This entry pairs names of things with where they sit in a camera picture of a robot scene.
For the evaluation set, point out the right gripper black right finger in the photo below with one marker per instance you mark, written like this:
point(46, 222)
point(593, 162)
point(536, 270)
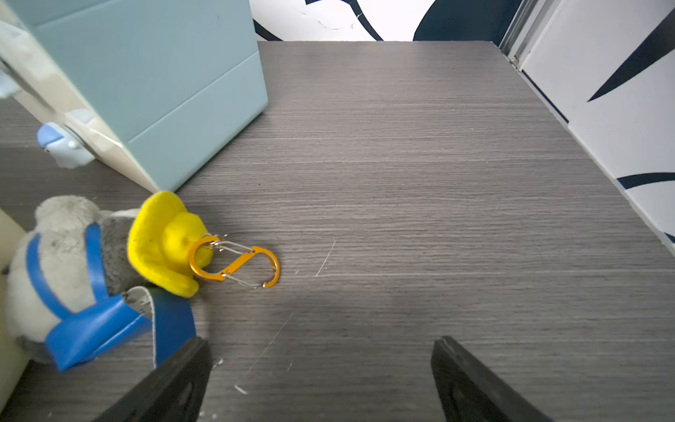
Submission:
point(470, 391)

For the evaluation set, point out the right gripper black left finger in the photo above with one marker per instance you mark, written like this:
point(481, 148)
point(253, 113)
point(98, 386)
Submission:
point(174, 391)

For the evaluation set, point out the orange carabiner clip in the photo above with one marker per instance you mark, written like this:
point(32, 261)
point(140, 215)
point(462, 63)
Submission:
point(244, 255)

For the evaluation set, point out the light blue drawer cabinet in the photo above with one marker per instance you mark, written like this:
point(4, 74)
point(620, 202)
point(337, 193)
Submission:
point(153, 89)

